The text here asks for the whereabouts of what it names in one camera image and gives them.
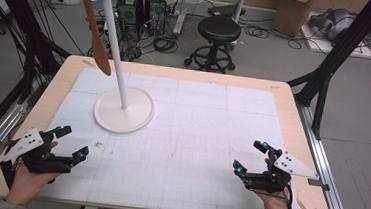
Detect person's left hand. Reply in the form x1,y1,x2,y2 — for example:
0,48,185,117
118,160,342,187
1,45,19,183
4,162,63,209

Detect black computer tower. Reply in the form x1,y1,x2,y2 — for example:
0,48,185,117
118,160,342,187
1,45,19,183
113,0,144,29
141,0,168,38

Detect white floor board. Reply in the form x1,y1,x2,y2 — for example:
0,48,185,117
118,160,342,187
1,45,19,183
298,24,371,61

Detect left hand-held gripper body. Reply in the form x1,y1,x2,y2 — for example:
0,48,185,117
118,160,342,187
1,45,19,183
1,124,77,178

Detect small metal bracket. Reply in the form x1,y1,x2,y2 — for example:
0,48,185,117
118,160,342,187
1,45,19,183
306,177,331,192

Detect black round stool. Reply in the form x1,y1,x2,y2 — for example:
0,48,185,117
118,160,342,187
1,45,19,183
182,13,243,76

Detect tall cardboard box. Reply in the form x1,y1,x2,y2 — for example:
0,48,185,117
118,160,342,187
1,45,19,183
271,0,314,39

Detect white gridded mat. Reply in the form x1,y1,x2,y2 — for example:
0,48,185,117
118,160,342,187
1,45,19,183
36,65,313,209

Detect black wrist strap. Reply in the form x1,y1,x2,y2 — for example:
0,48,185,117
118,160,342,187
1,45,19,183
250,178,296,209
0,158,18,190

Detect wooden rice spatula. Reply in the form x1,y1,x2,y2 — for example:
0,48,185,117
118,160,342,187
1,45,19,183
75,0,118,78

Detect loose black cables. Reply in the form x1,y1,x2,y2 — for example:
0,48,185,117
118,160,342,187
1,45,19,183
242,22,311,52

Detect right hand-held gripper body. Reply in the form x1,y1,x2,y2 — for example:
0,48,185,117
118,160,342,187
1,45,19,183
242,144,322,198

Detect white hook rack stand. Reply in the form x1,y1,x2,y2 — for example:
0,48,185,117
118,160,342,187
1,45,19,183
64,0,165,137

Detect person's right hand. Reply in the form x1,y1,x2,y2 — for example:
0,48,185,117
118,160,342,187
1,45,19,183
251,186,293,209

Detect grey bag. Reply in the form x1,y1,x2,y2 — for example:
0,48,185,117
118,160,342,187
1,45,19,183
307,6,357,44

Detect black flat device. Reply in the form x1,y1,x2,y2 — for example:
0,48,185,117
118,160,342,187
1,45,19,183
207,0,247,20

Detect coiled black cable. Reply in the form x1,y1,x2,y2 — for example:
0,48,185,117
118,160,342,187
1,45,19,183
151,35,181,56

